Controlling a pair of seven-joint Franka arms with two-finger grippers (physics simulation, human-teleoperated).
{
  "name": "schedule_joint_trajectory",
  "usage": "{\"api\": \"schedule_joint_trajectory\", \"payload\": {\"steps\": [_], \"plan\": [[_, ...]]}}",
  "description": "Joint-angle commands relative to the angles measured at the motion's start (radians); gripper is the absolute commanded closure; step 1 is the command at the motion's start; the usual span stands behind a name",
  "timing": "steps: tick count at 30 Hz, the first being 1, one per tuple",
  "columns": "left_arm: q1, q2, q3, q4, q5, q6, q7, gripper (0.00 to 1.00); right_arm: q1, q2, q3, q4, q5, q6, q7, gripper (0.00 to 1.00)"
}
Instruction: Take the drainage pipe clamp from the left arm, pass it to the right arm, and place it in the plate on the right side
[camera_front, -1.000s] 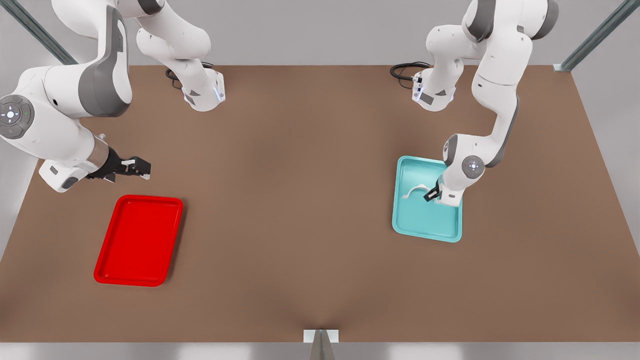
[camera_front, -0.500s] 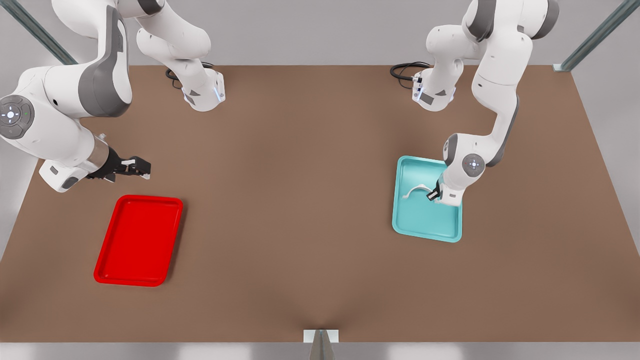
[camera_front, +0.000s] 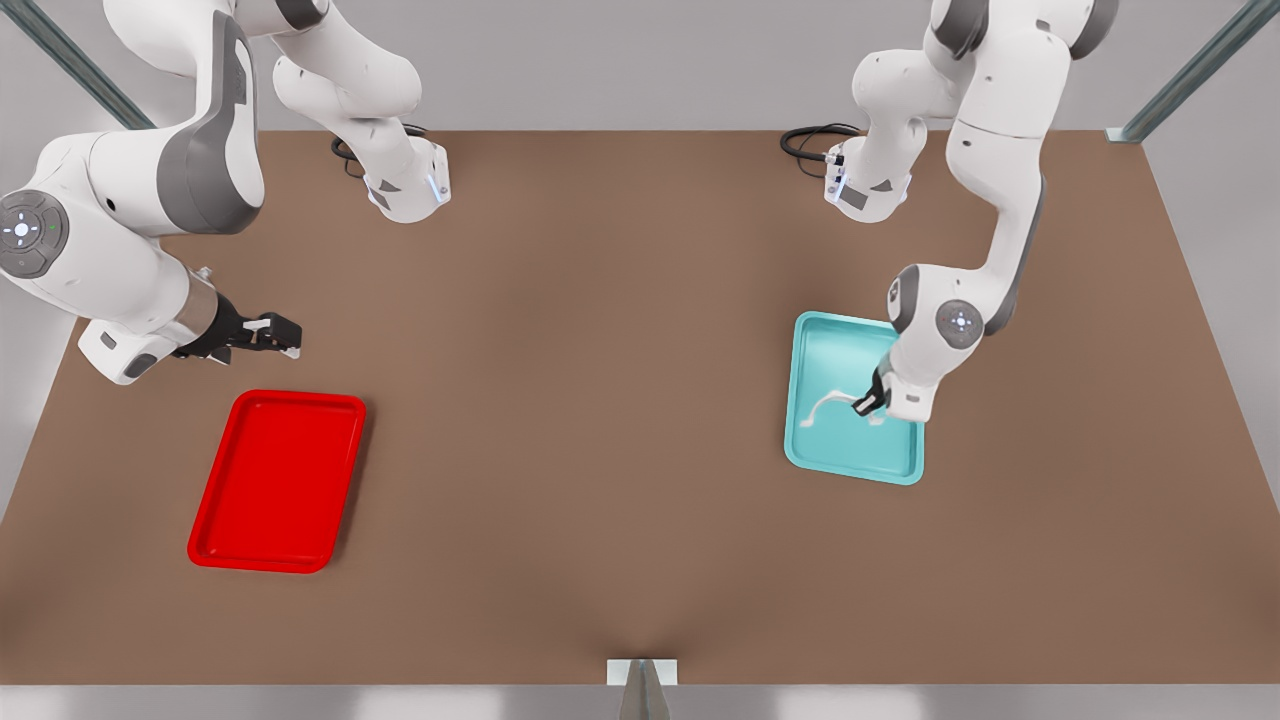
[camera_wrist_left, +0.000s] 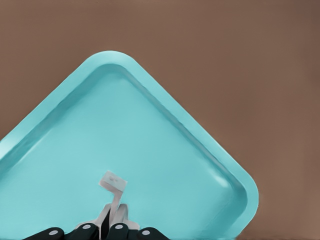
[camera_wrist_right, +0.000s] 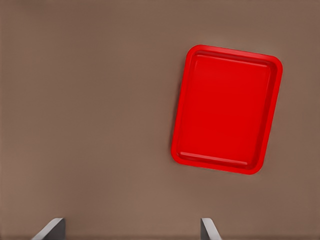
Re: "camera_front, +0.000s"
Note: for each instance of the teal rectangular tray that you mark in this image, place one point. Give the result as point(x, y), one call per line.
point(835, 445)

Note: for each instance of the red rectangular tray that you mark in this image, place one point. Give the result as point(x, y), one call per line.
point(277, 482)

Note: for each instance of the white drainage pipe clamp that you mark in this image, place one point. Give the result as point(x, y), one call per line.
point(828, 404)

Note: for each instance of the silver frame post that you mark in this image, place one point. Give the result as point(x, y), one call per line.
point(1190, 75)
point(642, 690)
point(75, 65)

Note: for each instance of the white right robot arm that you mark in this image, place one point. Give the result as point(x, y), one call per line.
point(120, 190)

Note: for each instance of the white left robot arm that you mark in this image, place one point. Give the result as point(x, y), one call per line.
point(990, 130)

